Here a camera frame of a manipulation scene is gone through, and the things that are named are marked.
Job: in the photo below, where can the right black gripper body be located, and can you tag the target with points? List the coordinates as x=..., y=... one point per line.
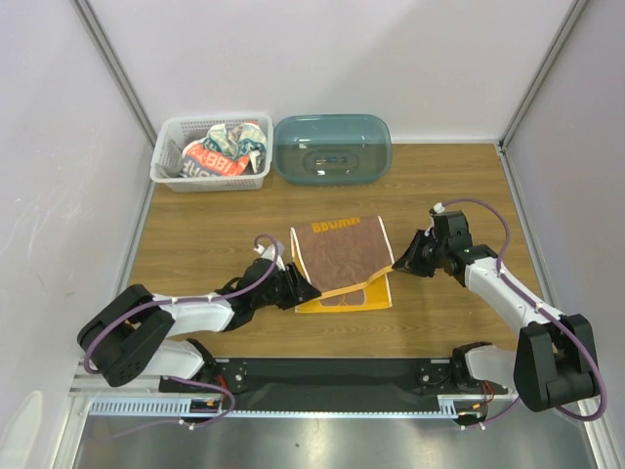
x=423, y=251

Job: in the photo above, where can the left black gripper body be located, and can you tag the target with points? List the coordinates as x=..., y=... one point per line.
x=273, y=295

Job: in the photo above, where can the yellow brown bear towel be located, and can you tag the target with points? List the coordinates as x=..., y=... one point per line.
x=348, y=261

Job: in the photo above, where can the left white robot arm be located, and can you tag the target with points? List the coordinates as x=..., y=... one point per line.
x=130, y=337

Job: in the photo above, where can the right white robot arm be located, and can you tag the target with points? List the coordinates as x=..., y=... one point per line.
x=555, y=363

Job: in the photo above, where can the teal plastic tub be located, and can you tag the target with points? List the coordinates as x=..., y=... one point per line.
x=332, y=149

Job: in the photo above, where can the orange white lettered towel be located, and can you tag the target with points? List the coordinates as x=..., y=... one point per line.
x=200, y=162

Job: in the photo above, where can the teal patterned towel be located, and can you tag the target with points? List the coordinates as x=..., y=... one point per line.
x=236, y=141

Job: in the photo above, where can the white plastic basket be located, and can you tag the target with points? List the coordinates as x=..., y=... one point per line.
x=185, y=130

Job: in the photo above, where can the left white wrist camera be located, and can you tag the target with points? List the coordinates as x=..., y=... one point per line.
x=271, y=252

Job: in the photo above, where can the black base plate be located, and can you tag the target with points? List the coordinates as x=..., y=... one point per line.
x=358, y=385

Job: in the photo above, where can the aluminium frame rail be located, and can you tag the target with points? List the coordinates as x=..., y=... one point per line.
x=143, y=398

